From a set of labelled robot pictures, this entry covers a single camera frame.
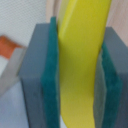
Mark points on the beige round plate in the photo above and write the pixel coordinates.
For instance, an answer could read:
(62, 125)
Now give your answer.
(118, 16)

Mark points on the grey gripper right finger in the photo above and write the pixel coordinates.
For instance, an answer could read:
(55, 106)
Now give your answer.
(111, 83)

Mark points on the yellow toy banana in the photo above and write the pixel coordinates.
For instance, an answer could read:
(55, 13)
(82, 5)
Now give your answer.
(81, 27)

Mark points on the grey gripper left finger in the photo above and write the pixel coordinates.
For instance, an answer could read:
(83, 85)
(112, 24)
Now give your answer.
(41, 76)

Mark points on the knife with wooden handle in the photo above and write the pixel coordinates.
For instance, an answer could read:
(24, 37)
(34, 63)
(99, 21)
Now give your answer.
(14, 54)

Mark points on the white woven placemat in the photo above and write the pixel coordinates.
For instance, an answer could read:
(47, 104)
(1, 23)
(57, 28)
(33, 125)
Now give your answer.
(23, 22)

